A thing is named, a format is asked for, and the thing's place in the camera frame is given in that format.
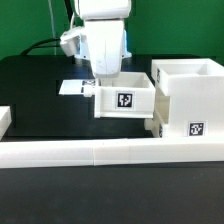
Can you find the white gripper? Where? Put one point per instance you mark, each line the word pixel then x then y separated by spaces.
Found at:
pixel 105 42

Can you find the white drawer box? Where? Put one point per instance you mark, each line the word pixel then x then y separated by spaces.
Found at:
pixel 130 95

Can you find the white drawer cabinet frame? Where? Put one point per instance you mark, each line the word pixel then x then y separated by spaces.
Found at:
pixel 189 100

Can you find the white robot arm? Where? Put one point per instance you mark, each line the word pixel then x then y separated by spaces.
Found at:
pixel 95 10

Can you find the white marker tag sheet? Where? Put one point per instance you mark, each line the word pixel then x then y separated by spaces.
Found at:
pixel 75 87

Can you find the white left barrier block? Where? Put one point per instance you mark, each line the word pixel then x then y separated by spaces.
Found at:
pixel 5 119

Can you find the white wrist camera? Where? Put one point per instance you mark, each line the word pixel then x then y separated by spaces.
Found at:
pixel 69 40

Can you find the white front barrier rail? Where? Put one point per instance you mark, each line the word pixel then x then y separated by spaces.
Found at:
pixel 110 152

